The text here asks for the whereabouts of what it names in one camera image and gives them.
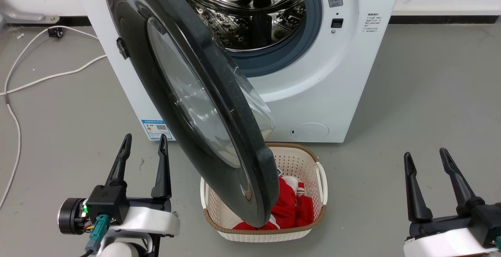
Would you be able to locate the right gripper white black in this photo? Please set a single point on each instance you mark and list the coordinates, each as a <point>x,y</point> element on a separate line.
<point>450,237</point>

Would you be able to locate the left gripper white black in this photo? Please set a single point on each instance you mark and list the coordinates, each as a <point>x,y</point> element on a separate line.
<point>145,218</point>

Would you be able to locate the dark round washing machine door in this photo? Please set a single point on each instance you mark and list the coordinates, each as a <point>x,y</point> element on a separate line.
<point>195,104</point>

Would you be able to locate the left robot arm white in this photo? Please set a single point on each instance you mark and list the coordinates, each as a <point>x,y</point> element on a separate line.
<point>125,247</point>

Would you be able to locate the white front-load washing machine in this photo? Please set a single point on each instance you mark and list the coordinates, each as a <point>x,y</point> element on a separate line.
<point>332,85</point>

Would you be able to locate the black door lock socket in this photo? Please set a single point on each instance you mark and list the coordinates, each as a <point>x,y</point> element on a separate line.
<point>337,23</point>

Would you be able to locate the blue-grey rubber door gasket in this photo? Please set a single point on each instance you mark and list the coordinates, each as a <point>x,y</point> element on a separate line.
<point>301,42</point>

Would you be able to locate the blue energy label sticker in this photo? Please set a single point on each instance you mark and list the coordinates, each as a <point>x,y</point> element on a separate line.
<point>155,130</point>

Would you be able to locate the round white filter cover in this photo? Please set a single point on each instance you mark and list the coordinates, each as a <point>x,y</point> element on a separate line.
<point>310,132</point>

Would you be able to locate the beige woven-rim laundry basket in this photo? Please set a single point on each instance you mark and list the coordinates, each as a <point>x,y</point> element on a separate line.
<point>299,159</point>

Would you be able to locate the red and white garment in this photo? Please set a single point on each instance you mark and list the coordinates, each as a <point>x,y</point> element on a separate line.
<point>291,210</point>

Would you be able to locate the black caster wheel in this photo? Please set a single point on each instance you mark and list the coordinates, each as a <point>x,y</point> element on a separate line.
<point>55,32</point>

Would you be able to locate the white grey stand foot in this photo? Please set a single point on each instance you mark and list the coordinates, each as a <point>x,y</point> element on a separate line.
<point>27,17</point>

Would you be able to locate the perforated steel washer drum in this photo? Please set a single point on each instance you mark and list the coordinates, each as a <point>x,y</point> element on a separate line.
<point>250,10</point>

